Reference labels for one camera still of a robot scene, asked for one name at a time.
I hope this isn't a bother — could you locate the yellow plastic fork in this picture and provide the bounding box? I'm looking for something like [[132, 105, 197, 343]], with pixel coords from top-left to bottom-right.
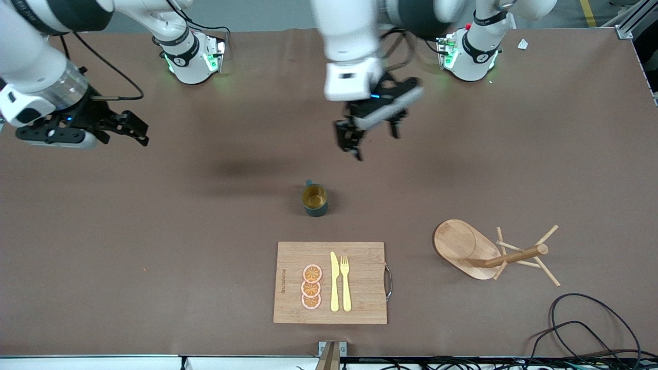
[[340, 255, 353, 312]]

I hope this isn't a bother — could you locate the metal bracket with wood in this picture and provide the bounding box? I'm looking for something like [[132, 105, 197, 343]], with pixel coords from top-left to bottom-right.
[[314, 341, 348, 370]]

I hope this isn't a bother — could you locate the aluminium frame profile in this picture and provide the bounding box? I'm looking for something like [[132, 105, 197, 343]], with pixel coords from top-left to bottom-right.
[[601, 0, 658, 41]]

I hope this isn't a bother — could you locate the wooden mug tree stand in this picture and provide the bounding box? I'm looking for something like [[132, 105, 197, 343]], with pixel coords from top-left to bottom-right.
[[433, 219, 561, 288]]

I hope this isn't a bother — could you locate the table cover sheet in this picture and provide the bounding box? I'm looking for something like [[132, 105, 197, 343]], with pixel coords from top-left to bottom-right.
[[0, 27, 658, 358]]

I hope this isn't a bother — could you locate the yellow plastic knife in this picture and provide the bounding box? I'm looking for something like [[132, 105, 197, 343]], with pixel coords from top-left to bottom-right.
[[330, 251, 341, 312]]

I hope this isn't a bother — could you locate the teal cup yellow inside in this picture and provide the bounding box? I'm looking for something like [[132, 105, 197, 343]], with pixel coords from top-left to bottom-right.
[[301, 179, 330, 218]]

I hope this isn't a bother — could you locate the white table edge rail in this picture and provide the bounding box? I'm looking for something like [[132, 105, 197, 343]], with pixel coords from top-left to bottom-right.
[[0, 354, 658, 370]]

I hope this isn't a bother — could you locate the black looped floor cable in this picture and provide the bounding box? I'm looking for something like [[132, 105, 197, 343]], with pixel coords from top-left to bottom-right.
[[550, 293, 644, 368], [528, 321, 620, 366]]

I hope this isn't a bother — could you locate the black right base cable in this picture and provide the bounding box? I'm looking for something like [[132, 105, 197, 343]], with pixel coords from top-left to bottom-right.
[[164, 0, 232, 38]]

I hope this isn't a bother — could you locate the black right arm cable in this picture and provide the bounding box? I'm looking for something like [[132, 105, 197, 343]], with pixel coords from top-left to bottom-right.
[[61, 31, 145, 102]]

